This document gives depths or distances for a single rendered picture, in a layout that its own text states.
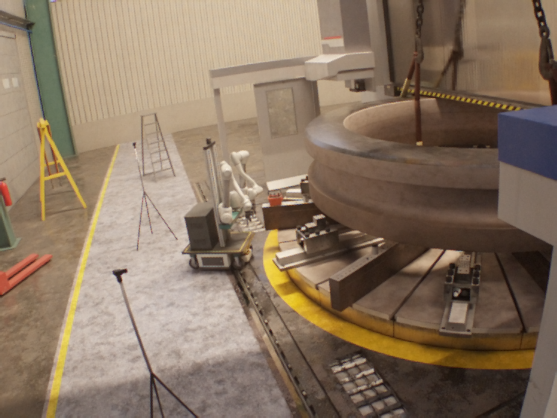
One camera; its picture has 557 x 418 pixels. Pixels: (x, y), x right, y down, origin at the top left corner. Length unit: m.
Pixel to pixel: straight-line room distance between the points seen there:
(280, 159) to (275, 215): 3.10
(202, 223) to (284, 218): 1.25
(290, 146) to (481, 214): 5.85
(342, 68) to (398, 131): 1.54
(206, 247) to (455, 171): 3.68
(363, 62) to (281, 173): 3.00
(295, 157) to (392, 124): 2.51
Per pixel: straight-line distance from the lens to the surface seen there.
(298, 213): 6.70
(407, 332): 4.73
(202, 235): 6.43
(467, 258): 4.56
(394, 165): 4.57
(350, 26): 8.63
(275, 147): 9.58
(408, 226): 4.72
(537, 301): 4.98
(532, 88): 6.85
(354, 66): 8.56
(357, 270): 4.72
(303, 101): 9.64
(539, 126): 1.47
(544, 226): 1.55
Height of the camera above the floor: 2.96
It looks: 20 degrees down
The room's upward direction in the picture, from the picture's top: 7 degrees counter-clockwise
